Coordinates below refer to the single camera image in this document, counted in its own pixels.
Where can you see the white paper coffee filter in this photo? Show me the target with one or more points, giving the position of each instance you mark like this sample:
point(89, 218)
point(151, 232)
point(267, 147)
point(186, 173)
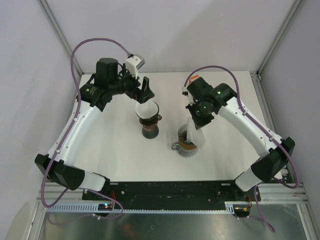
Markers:
point(146, 110)

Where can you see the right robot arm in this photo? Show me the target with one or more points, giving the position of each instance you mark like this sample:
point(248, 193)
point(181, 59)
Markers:
point(274, 151)

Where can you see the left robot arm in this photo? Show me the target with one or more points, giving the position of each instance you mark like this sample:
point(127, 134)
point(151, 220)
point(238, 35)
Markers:
point(59, 163)

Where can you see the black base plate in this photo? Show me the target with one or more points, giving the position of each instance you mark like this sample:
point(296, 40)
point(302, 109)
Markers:
point(177, 195)

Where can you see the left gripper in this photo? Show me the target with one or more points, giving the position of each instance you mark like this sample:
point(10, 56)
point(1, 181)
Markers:
point(142, 95)

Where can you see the grey cable duct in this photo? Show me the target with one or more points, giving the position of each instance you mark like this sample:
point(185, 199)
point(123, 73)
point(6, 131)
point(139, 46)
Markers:
point(69, 207)

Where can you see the orange coffee filter box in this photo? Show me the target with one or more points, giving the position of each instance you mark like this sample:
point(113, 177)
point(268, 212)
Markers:
point(193, 78)

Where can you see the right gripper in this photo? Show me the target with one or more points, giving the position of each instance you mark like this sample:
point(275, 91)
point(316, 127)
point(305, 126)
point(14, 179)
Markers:
point(199, 123)

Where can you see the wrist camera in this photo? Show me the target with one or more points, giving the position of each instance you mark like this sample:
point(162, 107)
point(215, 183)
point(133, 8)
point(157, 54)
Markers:
point(186, 93)
point(133, 63)

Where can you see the clear grey ribbed dripper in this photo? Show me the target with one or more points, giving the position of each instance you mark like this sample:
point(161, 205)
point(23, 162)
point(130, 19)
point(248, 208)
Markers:
point(183, 137)

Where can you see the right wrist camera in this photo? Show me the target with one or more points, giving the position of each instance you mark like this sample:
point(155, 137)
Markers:
point(186, 93)

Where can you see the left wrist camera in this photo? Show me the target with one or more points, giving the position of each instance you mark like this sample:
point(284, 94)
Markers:
point(133, 63)

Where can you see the olive green dripper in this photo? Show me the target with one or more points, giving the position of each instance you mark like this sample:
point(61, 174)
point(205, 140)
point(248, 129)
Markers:
point(150, 121)

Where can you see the clear grey glass carafe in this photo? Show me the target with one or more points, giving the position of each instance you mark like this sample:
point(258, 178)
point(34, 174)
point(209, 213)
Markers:
point(182, 151)

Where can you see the red-rimmed dark carafe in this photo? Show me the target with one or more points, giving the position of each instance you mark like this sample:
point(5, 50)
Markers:
point(150, 132)

